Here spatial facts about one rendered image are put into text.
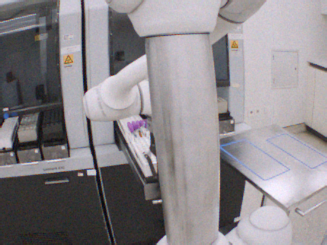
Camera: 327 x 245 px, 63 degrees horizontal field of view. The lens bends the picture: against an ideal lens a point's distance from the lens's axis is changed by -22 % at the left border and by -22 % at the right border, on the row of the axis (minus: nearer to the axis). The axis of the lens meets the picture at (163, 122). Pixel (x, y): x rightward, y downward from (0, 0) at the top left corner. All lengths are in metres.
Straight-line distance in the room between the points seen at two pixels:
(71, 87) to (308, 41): 2.81
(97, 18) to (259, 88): 2.13
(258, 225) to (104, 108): 0.53
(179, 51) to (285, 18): 2.98
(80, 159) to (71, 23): 0.66
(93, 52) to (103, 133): 0.41
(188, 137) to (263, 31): 2.78
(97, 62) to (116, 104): 0.65
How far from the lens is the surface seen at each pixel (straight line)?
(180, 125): 0.47
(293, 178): 1.17
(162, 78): 0.47
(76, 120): 1.58
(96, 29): 1.50
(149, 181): 1.16
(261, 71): 3.23
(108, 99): 0.89
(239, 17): 0.61
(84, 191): 1.65
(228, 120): 1.70
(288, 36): 3.44
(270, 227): 0.68
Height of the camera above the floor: 1.41
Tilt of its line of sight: 21 degrees down
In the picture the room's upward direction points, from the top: 2 degrees counter-clockwise
